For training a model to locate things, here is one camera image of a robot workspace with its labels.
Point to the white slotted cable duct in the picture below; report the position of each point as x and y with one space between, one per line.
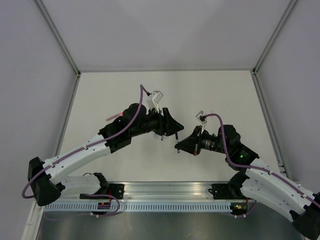
175 207

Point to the aluminium frame post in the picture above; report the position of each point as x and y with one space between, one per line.
276 32
56 35

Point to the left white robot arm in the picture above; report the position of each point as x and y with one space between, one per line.
51 179

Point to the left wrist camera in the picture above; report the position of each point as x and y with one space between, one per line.
154 99

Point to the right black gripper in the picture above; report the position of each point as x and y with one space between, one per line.
188 144

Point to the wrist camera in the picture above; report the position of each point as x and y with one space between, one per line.
201 117
154 99

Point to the right aluminium frame post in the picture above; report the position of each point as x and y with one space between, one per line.
276 32

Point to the red highlighter marker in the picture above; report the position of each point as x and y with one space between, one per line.
114 116

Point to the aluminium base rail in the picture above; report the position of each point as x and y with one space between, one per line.
162 191

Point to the left aluminium frame post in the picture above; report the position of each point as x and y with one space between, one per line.
56 35

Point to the purple gel pen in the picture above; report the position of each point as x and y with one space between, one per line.
176 142

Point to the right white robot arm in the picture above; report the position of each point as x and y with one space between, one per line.
258 181

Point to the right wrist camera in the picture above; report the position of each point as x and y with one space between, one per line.
201 117

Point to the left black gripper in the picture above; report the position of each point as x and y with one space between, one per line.
172 126

